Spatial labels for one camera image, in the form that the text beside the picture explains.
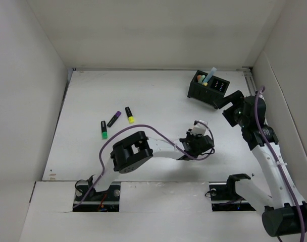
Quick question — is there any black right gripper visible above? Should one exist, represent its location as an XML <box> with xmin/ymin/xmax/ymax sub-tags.
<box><xmin>214</xmin><ymin>90</ymin><xmax>248</xmax><ymax>128</ymax></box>

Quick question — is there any blue pastel highlighter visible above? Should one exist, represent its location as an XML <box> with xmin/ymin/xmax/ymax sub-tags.
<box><xmin>202</xmin><ymin>67</ymin><xmax>217</xmax><ymax>83</ymax></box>

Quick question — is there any mint green pastel highlighter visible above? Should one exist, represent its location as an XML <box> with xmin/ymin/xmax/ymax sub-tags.
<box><xmin>197</xmin><ymin>76</ymin><xmax>206</xmax><ymax>84</ymax></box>

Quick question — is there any black highlighter yellow cap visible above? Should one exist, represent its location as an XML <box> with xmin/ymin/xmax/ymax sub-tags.
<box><xmin>125</xmin><ymin>106</ymin><xmax>135</xmax><ymax>124</ymax></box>

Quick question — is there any black highlighter purple cap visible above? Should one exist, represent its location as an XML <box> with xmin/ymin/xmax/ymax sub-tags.
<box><xmin>107</xmin><ymin>111</ymin><xmax>121</xmax><ymax>128</ymax></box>

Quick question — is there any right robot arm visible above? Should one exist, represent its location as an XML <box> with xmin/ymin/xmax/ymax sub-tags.
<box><xmin>215</xmin><ymin>89</ymin><xmax>307</xmax><ymax>241</ymax></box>

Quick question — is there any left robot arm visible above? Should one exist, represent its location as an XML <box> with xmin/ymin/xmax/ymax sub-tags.
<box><xmin>87</xmin><ymin>128</ymin><xmax>215</xmax><ymax>200</ymax></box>

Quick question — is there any black two-compartment container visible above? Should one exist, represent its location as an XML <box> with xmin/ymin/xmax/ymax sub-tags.
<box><xmin>187</xmin><ymin>70</ymin><xmax>230</xmax><ymax>109</ymax></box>

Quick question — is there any black highlighter green cap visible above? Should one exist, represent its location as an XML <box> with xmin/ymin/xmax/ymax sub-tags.
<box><xmin>100</xmin><ymin>120</ymin><xmax>108</xmax><ymax>140</ymax></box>

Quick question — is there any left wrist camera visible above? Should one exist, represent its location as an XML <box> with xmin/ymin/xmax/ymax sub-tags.
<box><xmin>190</xmin><ymin>120</ymin><xmax>208</xmax><ymax>136</ymax></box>

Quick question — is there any aluminium rail right side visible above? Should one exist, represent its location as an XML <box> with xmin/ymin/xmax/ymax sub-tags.
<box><xmin>241</xmin><ymin>67</ymin><xmax>257</xmax><ymax>95</ymax></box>

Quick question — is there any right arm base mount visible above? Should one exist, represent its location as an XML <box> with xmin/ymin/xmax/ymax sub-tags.
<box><xmin>205</xmin><ymin>173</ymin><xmax>255</xmax><ymax>212</ymax></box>

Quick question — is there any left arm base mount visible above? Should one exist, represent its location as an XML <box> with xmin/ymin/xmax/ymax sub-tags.
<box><xmin>72</xmin><ymin>177</ymin><xmax>121</xmax><ymax>212</ymax></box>

